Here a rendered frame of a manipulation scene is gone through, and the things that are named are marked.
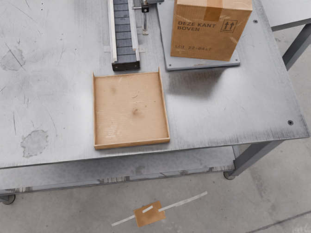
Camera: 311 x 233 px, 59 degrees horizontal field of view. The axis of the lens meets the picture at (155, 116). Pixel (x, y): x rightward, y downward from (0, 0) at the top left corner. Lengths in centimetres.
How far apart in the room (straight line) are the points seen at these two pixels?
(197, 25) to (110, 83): 39
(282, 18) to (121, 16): 72
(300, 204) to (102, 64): 147
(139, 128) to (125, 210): 86
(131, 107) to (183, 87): 22
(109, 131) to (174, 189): 89
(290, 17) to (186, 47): 56
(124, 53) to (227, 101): 44
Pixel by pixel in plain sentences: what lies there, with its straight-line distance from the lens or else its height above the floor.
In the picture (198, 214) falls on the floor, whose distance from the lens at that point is 179.
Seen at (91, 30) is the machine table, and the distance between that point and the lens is 127.
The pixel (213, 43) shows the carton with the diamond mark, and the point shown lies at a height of 95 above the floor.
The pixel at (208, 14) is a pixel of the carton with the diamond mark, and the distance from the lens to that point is 97.
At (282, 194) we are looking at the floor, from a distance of 197.
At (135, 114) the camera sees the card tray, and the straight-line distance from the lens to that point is 102.
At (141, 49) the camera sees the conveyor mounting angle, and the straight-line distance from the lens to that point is 118.
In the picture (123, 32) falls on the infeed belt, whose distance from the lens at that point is 118.
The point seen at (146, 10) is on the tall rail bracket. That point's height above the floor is 96.
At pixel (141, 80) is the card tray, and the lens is 109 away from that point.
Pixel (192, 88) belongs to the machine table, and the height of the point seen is 83.
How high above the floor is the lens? 176
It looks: 65 degrees down
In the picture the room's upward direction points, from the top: 4 degrees clockwise
